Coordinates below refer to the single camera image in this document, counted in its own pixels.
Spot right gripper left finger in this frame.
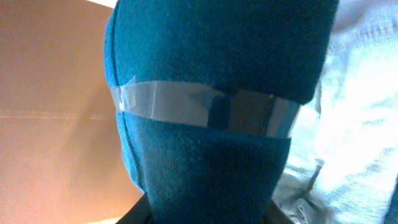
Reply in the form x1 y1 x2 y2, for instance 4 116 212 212
116 194 152 224

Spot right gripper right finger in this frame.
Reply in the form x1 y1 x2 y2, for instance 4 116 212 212
264 202 294 224

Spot light blue jeans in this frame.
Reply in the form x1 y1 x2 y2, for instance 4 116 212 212
273 1 397 223

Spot teal taped shirt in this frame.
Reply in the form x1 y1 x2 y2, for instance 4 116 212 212
104 0 338 223

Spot clear plastic storage container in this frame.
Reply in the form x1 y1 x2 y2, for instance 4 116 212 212
1 0 141 223

